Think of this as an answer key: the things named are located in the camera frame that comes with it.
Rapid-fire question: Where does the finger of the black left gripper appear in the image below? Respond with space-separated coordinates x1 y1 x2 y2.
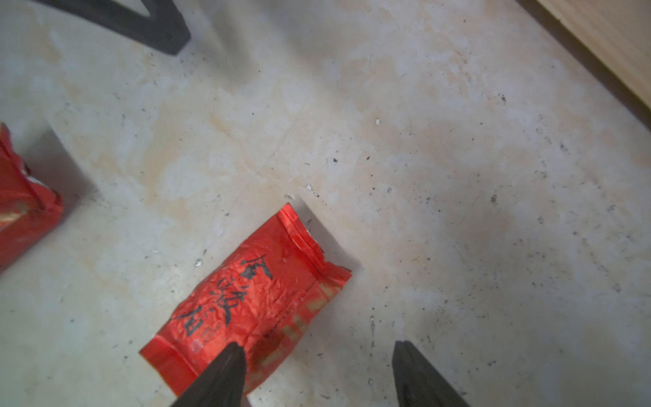
37 0 192 56

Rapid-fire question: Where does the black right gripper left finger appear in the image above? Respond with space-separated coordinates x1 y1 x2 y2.
171 343 247 407

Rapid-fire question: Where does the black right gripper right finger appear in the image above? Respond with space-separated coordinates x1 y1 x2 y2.
392 341 469 407

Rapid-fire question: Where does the red tea bag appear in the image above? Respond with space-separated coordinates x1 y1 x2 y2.
1 124 64 271
140 203 351 395

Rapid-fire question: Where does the light wooden two-tier shelf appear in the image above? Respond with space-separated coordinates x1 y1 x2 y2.
540 0 650 106

